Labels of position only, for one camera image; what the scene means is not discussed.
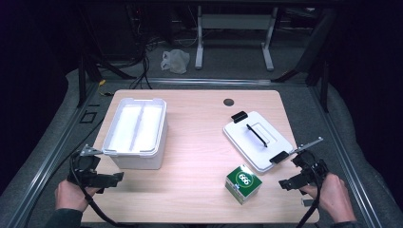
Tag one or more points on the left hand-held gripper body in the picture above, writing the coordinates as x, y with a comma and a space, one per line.
85, 165

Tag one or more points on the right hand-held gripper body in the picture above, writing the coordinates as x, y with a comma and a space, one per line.
310, 165

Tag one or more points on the white plastic storage bin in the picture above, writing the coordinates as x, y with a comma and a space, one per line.
139, 160

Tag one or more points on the green and white box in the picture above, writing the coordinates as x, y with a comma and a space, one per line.
243, 183

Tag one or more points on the person's left hand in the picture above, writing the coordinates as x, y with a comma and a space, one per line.
71, 196

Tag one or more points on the grey tape piece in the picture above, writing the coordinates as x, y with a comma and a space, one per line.
306, 202

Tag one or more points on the black diagonal strut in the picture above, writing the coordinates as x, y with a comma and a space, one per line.
312, 44

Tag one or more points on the clear plastic bag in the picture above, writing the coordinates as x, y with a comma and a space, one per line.
176, 61

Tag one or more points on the aluminium rail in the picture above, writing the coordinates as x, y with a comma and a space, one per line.
342, 152
47, 158
206, 81

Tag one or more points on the black metal post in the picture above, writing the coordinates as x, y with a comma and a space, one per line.
323, 85
82, 82

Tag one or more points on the white metal desk frame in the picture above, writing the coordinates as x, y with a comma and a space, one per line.
234, 22

